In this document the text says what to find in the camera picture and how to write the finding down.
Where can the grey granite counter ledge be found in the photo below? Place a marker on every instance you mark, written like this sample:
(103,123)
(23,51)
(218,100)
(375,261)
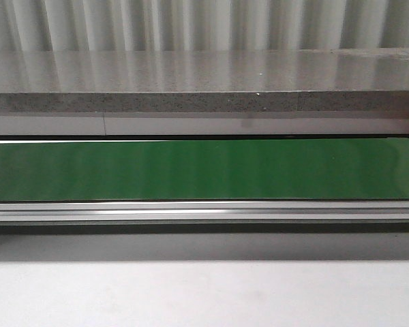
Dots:
(240,93)

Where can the green conveyor belt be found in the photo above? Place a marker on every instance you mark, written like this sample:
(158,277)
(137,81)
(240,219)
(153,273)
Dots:
(337,179)

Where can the white pleated curtain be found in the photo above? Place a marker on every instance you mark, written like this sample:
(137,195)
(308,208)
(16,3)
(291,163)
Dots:
(202,25)

